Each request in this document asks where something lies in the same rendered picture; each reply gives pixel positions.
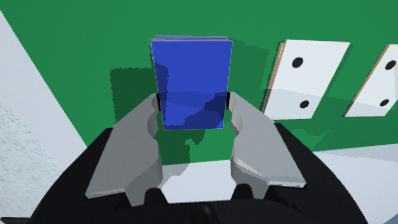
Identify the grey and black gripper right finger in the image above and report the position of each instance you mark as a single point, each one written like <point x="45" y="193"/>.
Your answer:
<point x="280" y="168"/>

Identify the green felt mat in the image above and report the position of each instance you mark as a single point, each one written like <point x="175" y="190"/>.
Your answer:
<point x="95" y="57"/>

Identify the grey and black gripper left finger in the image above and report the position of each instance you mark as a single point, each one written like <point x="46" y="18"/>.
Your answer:
<point x="110" y="175"/>

